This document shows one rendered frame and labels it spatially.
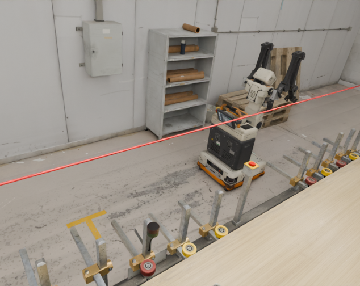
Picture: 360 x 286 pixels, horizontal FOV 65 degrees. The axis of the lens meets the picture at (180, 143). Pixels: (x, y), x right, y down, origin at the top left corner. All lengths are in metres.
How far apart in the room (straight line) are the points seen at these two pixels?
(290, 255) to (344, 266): 0.30
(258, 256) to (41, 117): 3.05
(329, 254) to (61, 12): 3.35
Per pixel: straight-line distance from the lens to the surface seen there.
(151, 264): 1.61
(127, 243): 1.75
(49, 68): 3.74
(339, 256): 1.99
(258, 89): 3.39
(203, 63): 4.59
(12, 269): 2.89
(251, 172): 1.83
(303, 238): 1.98
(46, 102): 3.86
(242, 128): 3.23
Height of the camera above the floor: 2.20
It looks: 30 degrees down
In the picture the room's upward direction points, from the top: 6 degrees clockwise
